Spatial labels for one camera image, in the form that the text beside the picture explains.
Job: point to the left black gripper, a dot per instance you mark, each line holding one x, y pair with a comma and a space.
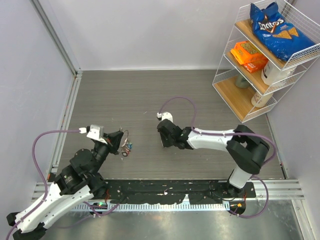
114, 140

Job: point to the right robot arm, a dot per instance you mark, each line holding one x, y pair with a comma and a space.
247, 149

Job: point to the white wire shelf rack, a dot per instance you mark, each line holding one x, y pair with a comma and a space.
239, 99

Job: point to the cream bottle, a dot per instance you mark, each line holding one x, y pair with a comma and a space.
259, 101

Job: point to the white slotted cable duct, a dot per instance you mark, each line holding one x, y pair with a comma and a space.
145, 207

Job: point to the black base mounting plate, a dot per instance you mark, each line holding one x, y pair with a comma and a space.
169, 192

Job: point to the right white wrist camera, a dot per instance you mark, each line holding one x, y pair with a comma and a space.
164, 116

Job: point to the large metal keyring with keys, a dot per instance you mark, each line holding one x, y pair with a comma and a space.
126, 147

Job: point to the aluminium frame rail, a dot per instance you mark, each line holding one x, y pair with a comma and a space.
53, 26

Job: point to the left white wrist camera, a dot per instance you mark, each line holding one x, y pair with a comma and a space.
93, 132

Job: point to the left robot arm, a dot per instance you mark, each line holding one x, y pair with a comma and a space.
77, 182

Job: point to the orange snack box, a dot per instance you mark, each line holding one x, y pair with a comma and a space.
249, 56

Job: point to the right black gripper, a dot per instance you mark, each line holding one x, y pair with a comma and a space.
165, 143

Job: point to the blue Doritos chip bag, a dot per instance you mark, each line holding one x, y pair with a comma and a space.
280, 37

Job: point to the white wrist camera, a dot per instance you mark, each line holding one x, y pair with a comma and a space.
93, 132
164, 116

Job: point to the grey cup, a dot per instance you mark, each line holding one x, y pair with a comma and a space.
241, 82

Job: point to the white plastic jug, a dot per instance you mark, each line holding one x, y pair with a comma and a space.
271, 74

